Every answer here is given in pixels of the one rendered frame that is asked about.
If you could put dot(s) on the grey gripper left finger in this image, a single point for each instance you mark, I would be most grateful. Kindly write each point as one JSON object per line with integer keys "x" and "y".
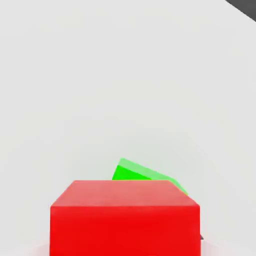
{"x": 45, "y": 251}

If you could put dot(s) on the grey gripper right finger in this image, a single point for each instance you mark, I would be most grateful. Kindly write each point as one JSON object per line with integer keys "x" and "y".
{"x": 202, "y": 243}

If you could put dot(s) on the small red cube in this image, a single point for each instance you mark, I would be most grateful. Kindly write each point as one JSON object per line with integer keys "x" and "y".
{"x": 124, "y": 228}

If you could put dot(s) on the small green cube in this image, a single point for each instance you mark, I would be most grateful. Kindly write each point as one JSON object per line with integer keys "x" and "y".
{"x": 128, "y": 173}

